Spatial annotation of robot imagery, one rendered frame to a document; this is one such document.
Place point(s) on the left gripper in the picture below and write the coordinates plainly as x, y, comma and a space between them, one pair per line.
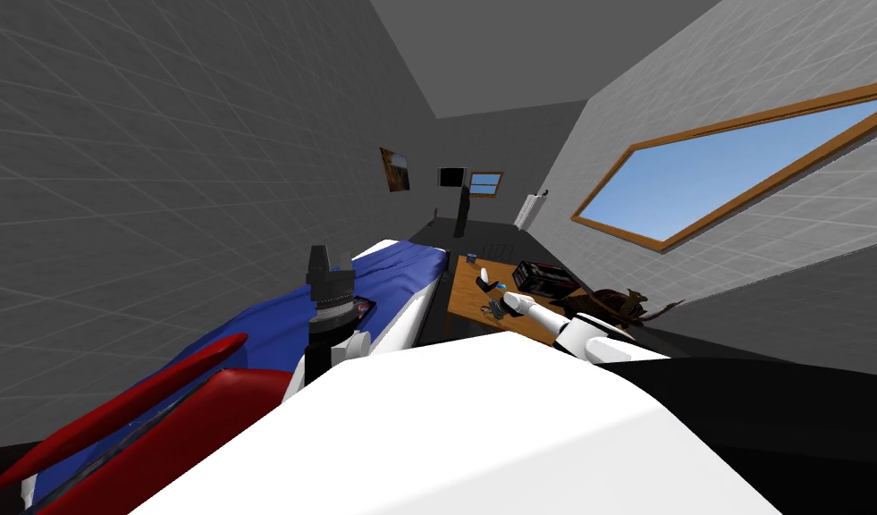
331, 286

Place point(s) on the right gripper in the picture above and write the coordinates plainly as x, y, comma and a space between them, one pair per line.
489, 286

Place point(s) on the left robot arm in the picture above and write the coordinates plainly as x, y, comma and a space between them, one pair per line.
329, 347

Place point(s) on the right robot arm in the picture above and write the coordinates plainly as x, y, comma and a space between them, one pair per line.
542, 315

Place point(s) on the black chair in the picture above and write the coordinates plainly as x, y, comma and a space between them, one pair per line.
498, 250

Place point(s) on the brown wooden desk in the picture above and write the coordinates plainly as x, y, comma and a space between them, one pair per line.
465, 304

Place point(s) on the grey keys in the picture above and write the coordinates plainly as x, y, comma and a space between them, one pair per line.
494, 310

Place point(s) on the black box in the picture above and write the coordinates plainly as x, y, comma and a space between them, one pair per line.
545, 279

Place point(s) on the bed with blue blanket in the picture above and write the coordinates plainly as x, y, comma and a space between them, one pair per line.
281, 329

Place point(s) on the small wood-framed window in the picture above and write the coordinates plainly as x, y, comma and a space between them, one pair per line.
485, 183

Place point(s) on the dark brown figurine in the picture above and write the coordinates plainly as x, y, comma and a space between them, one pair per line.
613, 304

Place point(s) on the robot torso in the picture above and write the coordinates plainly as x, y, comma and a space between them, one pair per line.
467, 429

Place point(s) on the large wood-framed window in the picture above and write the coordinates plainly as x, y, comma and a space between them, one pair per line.
703, 179

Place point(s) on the white wall radiator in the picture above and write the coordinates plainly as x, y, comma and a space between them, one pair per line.
529, 212

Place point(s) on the brown wall picture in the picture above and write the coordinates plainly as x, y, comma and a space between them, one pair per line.
394, 169

